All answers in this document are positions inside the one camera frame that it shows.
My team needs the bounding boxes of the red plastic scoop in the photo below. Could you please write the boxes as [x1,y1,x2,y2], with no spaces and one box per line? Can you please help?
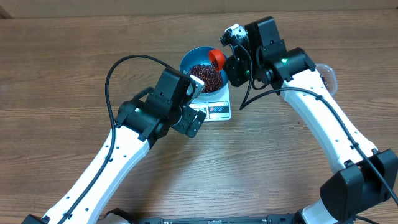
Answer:
[208,49,226,72]

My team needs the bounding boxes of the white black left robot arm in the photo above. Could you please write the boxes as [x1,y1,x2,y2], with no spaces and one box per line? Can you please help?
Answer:
[24,84,206,223]

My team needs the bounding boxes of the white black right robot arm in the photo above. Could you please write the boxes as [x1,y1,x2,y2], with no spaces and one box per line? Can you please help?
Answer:
[220,16,397,223]

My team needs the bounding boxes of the white digital kitchen scale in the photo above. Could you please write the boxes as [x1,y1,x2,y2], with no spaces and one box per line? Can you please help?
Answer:
[190,85,232,122]

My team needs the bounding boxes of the red beans in bowl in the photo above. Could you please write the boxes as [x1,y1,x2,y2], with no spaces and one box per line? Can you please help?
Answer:
[189,64,223,93]

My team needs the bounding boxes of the blue plastic bowl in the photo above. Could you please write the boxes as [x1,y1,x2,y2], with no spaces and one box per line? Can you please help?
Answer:
[179,46,228,86]

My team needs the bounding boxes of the red adzuki beans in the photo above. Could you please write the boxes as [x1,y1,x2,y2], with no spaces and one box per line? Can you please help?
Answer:
[321,75,329,90]

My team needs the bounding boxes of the clear plastic food container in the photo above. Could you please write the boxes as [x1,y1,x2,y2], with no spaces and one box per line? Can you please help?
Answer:
[316,63,338,96]

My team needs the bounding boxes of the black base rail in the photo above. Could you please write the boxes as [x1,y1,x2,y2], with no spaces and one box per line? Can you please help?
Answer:
[102,205,355,224]

